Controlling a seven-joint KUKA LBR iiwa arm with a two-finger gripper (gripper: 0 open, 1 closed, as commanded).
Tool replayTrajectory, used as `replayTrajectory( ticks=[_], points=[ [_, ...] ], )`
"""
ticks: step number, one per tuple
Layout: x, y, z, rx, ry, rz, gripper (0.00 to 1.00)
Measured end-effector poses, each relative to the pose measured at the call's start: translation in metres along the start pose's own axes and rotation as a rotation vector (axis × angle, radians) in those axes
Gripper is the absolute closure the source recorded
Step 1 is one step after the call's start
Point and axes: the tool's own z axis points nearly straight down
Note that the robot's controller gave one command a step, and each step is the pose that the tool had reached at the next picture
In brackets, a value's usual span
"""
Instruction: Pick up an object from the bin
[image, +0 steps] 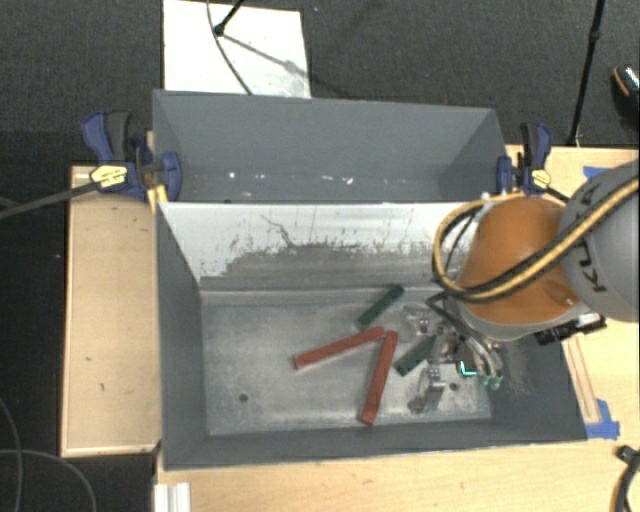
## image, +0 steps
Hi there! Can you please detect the dark green flat block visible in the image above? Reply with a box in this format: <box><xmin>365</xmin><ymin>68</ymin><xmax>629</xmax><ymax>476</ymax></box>
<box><xmin>355</xmin><ymin>284</ymin><xmax>406</xmax><ymax>332</ymax></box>
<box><xmin>393</xmin><ymin>334</ymin><xmax>438</xmax><ymax>378</ymax></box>

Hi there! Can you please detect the pale wood board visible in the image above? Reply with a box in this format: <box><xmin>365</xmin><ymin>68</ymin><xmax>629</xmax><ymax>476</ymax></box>
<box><xmin>59</xmin><ymin>164</ymin><xmax>164</xmax><ymax>459</ymax></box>

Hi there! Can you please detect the red-brown flat block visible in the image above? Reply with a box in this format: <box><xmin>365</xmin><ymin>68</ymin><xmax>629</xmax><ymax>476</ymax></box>
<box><xmin>358</xmin><ymin>329</ymin><xmax>400</xmax><ymax>428</ymax></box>
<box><xmin>293</xmin><ymin>325</ymin><xmax>387</xmax><ymax>372</ymax></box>

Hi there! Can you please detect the grey metal bin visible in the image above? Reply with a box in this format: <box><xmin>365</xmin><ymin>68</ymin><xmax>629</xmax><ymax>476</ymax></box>
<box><xmin>150</xmin><ymin>89</ymin><xmax>589</xmax><ymax>472</ymax></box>

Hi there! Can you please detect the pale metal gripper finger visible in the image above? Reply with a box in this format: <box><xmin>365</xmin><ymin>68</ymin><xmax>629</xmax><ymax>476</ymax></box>
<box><xmin>402</xmin><ymin>304</ymin><xmax>438</xmax><ymax>347</ymax></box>
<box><xmin>407</xmin><ymin>367</ymin><xmax>447</xmax><ymax>414</ymax></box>

